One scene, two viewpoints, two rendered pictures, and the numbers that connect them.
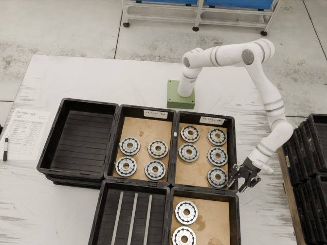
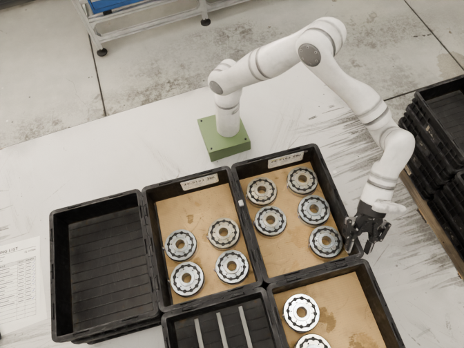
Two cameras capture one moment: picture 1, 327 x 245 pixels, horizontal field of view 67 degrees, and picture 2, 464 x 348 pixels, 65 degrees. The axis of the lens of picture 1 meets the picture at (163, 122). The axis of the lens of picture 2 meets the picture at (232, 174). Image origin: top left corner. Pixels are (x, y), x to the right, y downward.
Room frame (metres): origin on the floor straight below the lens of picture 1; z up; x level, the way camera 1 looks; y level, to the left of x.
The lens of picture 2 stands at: (0.13, 0.00, 1.98)
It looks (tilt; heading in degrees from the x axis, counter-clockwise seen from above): 63 degrees down; 353
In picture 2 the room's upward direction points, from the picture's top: 9 degrees counter-clockwise
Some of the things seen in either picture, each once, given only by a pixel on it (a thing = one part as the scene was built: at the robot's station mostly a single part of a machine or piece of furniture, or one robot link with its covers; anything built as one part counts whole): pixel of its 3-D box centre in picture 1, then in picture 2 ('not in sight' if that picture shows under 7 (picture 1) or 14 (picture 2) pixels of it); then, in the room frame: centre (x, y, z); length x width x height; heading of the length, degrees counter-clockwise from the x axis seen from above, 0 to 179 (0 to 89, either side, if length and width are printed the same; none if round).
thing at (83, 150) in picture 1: (83, 140); (107, 263); (0.51, 0.39, 0.87); 0.40 x 0.30 x 0.11; 0
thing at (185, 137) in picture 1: (190, 133); (261, 190); (0.61, -0.15, 0.86); 0.10 x 0.10 x 0.01
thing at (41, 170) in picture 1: (81, 135); (101, 259); (0.51, 0.39, 0.92); 0.40 x 0.30 x 0.02; 0
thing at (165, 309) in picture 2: (143, 142); (198, 233); (0.51, 0.09, 0.92); 0.40 x 0.30 x 0.02; 0
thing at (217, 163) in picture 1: (217, 156); (313, 209); (0.50, -0.29, 0.86); 0.10 x 0.10 x 0.01
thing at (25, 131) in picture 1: (23, 132); (10, 284); (0.59, 0.79, 0.70); 0.33 x 0.23 x 0.01; 4
